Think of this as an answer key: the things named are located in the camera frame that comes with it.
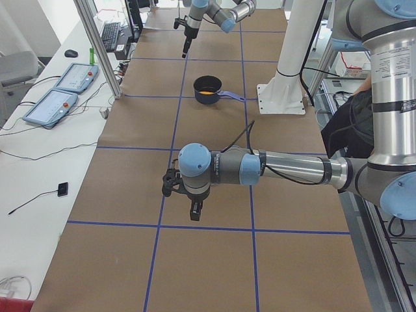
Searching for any dark blue saucepan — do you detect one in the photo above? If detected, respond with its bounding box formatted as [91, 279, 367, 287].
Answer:
[193, 75, 245, 105]

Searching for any black keyboard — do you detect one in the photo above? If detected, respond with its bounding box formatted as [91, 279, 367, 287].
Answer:
[101, 22, 120, 52]

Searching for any brown paper table mat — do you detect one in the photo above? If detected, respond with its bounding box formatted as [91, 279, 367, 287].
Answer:
[33, 9, 372, 311]

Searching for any green bottle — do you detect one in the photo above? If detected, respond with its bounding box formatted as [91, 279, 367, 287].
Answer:
[89, 47, 95, 65]

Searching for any upper teach pendant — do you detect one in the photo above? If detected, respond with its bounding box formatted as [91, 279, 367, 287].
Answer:
[54, 62, 99, 94]

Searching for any teach pendant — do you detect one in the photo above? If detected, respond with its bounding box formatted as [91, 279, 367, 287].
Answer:
[22, 88, 78, 129]
[54, 62, 99, 94]

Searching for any black computer mouse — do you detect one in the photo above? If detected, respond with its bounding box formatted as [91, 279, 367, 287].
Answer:
[64, 49, 79, 58]

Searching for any small black square sensor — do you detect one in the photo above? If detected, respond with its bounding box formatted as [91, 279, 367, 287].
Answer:
[57, 182, 69, 197]

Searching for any lower teach pendant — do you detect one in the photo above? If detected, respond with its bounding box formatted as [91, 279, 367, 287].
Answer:
[22, 88, 78, 129]

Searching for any person in black clothes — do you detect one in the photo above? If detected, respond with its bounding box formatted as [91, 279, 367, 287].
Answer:
[321, 76, 374, 159]

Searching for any aluminium frame post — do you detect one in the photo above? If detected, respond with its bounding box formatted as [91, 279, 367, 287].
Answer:
[73, 0, 122, 99]

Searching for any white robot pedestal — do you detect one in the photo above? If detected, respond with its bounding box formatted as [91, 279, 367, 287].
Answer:
[257, 0, 326, 115]

